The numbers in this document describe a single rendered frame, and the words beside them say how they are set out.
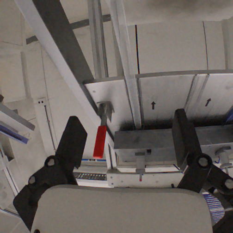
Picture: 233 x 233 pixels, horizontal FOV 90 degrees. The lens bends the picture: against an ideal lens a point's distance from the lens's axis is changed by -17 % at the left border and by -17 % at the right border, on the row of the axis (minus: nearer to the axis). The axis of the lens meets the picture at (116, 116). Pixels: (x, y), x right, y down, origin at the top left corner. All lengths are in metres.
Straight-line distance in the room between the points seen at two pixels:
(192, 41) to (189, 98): 1.84
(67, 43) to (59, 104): 2.13
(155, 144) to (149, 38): 1.77
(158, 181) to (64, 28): 0.53
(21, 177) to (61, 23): 1.09
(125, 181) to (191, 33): 1.93
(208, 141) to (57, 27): 0.35
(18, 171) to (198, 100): 1.14
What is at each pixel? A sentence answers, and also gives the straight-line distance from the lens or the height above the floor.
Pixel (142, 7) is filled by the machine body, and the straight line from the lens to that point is 0.78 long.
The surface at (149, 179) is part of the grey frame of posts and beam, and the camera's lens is 0.55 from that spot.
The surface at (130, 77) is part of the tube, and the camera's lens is 0.20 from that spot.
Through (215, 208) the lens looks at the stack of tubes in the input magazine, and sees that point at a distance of 0.70.
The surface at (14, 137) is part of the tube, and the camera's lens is 0.27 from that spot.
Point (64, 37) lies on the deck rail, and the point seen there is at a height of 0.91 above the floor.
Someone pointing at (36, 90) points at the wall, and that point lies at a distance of 2.57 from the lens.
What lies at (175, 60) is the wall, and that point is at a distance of 1.98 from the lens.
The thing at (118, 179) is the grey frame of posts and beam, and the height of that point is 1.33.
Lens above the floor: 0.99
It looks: 13 degrees up
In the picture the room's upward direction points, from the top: 174 degrees clockwise
